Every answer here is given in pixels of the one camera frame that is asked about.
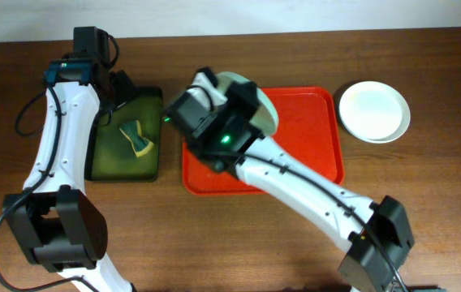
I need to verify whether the yellow green scrub sponge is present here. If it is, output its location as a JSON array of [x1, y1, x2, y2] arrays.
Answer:
[[119, 120, 154, 157]]

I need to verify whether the pale green plate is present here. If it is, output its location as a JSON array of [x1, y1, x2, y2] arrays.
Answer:
[[216, 71, 279, 135]]

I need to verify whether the cream white plate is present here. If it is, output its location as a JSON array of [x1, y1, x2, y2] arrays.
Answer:
[[338, 81, 411, 144]]

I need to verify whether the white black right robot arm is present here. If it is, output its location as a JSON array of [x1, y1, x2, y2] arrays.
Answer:
[[165, 80, 414, 291]]

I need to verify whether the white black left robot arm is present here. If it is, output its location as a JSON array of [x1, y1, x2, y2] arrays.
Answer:
[[0, 26, 135, 291]]

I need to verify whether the black tray with soapy water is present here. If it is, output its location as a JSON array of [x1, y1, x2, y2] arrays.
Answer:
[[84, 87, 162, 183]]

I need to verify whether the red plastic serving tray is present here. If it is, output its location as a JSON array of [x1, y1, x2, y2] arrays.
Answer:
[[182, 86, 344, 196]]

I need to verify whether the black base block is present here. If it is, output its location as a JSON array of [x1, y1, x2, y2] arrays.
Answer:
[[408, 286, 447, 292]]

